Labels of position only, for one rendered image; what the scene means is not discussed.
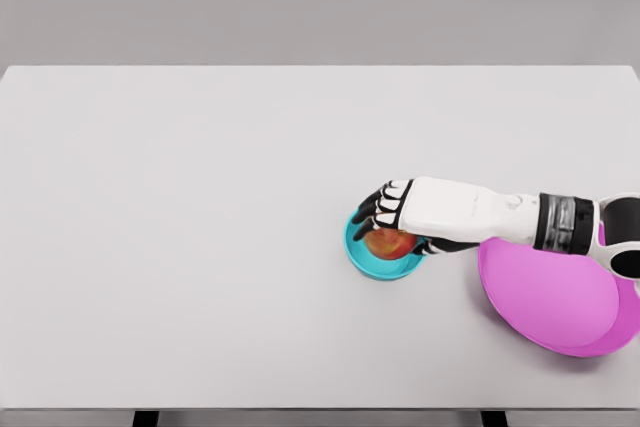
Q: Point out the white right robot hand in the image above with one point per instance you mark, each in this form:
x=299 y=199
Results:
x=435 y=209

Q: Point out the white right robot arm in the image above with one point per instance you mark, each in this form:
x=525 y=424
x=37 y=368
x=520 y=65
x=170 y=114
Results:
x=550 y=219

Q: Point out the blue bowl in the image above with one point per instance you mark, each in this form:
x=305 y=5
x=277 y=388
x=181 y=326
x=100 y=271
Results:
x=385 y=267

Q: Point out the pink plate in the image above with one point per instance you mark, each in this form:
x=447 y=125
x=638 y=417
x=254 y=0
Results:
x=550 y=297

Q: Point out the red apple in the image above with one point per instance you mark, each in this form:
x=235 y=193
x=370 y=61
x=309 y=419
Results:
x=389 y=244

